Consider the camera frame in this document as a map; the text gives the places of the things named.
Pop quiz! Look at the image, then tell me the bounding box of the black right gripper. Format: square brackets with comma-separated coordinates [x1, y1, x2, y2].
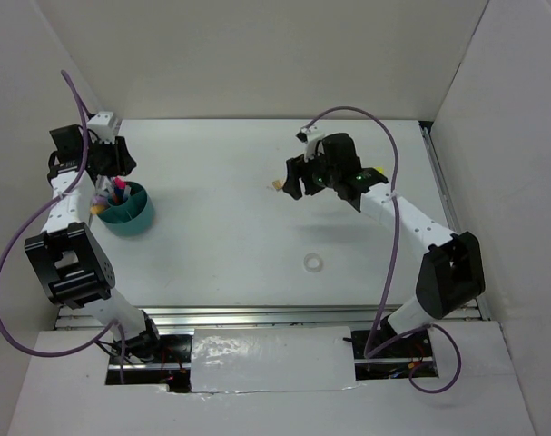
[283, 144, 341, 200]

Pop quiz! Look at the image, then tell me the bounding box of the small tan eraser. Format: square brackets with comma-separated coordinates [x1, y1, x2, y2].
[271, 180, 283, 191]

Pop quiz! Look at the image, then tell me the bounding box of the clear capped pen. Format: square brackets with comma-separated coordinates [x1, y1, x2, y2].
[96, 178, 113, 199]

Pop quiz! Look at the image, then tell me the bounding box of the blue gel pen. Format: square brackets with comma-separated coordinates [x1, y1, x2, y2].
[114, 189, 125, 204]

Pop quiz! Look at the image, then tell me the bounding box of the clear tape roll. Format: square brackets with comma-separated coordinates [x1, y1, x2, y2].
[303, 253, 324, 273]

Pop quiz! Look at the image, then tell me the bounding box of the pink black highlighter marker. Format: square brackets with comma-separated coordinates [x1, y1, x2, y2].
[113, 177, 126, 190]

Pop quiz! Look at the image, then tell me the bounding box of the lilac highlighter marker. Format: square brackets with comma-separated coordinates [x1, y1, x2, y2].
[92, 195, 110, 207]

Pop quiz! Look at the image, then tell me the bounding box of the orange highlighter marker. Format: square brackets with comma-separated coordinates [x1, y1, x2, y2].
[90, 204, 107, 215]

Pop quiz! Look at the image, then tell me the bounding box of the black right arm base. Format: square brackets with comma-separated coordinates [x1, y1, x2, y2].
[342, 330, 433, 363]

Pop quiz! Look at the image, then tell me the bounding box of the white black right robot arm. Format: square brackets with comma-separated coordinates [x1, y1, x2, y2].
[283, 128, 486, 356]

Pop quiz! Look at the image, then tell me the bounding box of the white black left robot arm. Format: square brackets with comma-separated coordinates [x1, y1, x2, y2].
[25, 121, 164, 362]

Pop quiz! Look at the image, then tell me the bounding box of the teal round compartment organizer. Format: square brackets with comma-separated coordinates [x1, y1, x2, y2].
[96, 182, 155, 237]

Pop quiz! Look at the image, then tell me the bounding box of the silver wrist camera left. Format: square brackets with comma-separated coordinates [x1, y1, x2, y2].
[86, 111, 119, 144]

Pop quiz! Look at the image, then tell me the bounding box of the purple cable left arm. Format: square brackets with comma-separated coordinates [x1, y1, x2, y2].
[0, 70, 126, 386]

